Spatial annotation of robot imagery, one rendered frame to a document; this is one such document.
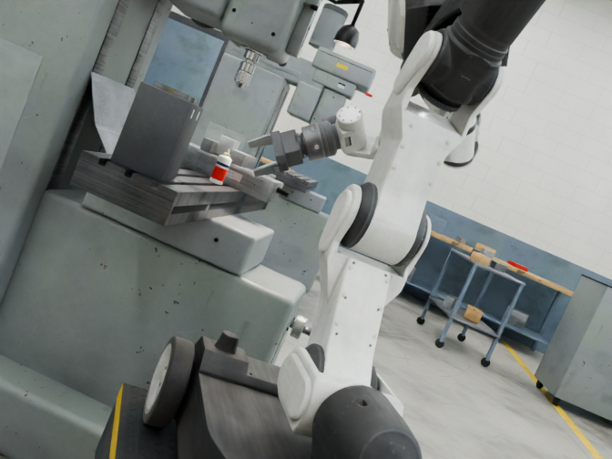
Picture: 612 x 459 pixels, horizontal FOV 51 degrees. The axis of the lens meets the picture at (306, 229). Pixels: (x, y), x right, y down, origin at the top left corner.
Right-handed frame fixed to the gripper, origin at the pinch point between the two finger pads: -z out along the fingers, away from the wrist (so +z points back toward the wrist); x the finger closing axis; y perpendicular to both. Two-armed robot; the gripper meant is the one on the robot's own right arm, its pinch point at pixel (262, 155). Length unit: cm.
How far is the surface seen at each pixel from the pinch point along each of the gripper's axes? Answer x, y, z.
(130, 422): -53, -18, -41
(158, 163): -11.2, 15.8, -21.7
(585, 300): 148, -396, 219
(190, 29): 643, -352, -84
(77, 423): -35, -45, -66
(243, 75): 40.2, -4.5, -1.0
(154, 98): -1.9, 25.8, -18.8
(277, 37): 38.7, 6.0, 11.1
